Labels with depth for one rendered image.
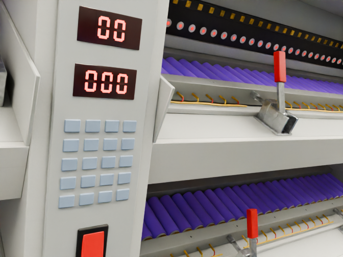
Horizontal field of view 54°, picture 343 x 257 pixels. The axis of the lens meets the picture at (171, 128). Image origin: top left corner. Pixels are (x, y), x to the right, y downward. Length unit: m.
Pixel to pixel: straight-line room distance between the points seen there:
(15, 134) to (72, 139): 0.04
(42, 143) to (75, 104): 0.03
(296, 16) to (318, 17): 0.07
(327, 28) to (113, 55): 0.62
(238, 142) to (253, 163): 0.05
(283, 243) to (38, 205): 0.39
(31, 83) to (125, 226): 0.13
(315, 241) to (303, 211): 0.05
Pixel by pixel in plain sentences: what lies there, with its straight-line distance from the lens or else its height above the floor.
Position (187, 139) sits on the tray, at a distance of 0.30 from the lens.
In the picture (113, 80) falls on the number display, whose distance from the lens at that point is 0.24.
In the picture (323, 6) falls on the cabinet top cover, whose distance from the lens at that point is 0.76.
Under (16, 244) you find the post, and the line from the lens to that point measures 0.29.
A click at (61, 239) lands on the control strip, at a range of 0.26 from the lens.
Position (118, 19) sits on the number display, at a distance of 0.24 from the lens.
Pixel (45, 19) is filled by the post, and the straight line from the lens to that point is 0.23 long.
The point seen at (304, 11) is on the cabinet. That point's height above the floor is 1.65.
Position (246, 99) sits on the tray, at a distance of 0.43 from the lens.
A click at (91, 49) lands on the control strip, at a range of 0.24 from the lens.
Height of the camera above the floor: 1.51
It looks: 10 degrees down
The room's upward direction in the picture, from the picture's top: 7 degrees clockwise
